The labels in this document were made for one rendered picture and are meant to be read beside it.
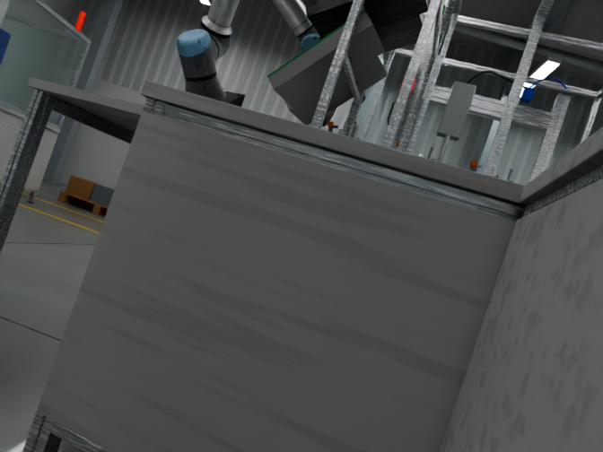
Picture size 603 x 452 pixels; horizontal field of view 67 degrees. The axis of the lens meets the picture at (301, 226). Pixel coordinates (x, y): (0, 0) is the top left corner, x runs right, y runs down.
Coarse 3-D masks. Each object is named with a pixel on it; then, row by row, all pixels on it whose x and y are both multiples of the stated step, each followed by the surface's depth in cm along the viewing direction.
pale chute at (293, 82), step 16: (368, 16) 107; (336, 32) 110; (368, 32) 109; (320, 48) 111; (352, 48) 112; (368, 48) 114; (288, 64) 114; (304, 64) 112; (320, 64) 112; (352, 64) 118; (272, 80) 115; (288, 80) 113; (304, 80) 116; (320, 80) 118; (288, 96) 119; (304, 96) 122
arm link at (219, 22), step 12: (216, 0) 159; (228, 0) 158; (216, 12) 161; (228, 12) 161; (204, 24) 164; (216, 24) 164; (228, 24) 166; (216, 36) 165; (228, 36) 168; (228, 48) 176
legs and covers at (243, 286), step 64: (192, 128) 89; (128, 192) 90; (192, 192) 87; (256, 192) 84; (320, 192) 81; (384, 192) 79; (448, 192) 77; (128, 256) 89; (192, 256) 86; (256, 256) 83; (320, 256) 80; (384, 256) 78; (448, 256) 75; (128, 320) 88; (192, 320) 85; (256, 320) 82; (320, 320) 79; (384, 320) 77; (448, 320) 74; (64, 384) 90; (128, 384) 86; (192, 384) 83; (256, 384) 81; (320, 384) 78; (384, 384) 76; (448, 384) 73; (128, 448) 85; (192, 448) 82; (256, 448) 80; (320, 448) 77; (384, 448) 75
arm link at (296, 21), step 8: (280, 0) 143; (288, 0) 142; (296, 0) 143; (280, 8) 145; (288, 8) 144; (296, 8) 144; (304, 8) 145; (288, 16) 145; (296, 16) 144; (304, 16) 145; (296, 24) 146; (304, 24) 146; (296, 32) 148; (304, 32) 147; (312, 32) 147; (304, 40) 146; (312, 40) 146; (304, 48) 148
